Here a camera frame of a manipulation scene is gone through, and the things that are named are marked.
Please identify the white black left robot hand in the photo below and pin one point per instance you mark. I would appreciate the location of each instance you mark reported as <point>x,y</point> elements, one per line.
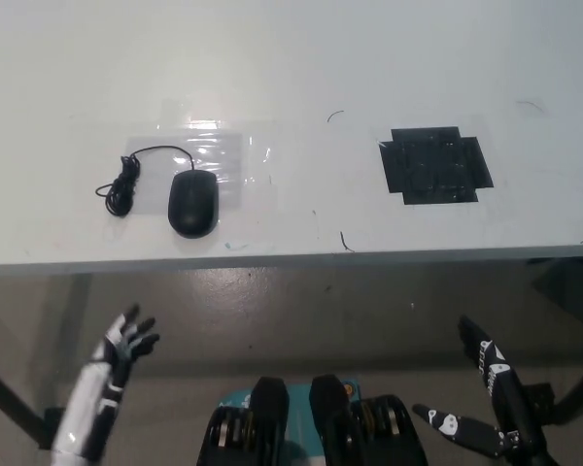
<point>94,383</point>

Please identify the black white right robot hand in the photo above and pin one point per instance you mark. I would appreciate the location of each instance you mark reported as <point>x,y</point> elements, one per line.
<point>503,388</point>

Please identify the black computer mouse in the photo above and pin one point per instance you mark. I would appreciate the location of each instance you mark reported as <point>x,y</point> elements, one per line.
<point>193,204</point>

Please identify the dark metal table leg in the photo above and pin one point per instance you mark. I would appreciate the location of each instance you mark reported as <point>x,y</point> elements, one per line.
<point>580,388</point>
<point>10,393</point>

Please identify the clear plastic tape sheet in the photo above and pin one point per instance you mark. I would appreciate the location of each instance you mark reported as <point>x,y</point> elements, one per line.
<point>209,145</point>

